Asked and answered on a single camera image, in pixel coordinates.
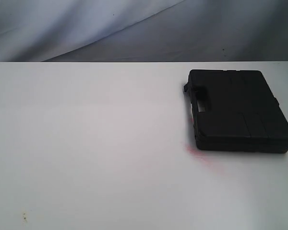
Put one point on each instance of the black plastic carrying case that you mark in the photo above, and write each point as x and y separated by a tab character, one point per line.
235	110

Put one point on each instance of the grey fabric backdrop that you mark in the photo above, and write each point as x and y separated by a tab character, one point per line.
143	30

